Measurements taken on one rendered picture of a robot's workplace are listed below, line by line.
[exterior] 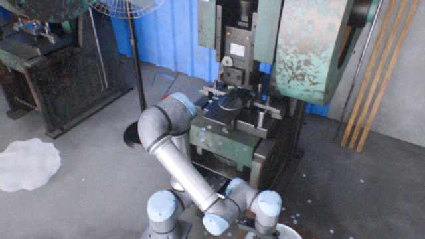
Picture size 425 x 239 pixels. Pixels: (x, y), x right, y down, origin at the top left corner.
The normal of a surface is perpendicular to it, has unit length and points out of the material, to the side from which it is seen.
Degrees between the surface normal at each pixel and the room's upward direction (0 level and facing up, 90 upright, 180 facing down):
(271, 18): 90
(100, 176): 0
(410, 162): 0
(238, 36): 90
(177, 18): 90
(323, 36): 89
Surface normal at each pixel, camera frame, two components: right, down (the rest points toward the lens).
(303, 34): -0.50, 0.50
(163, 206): -0.07, -0.72
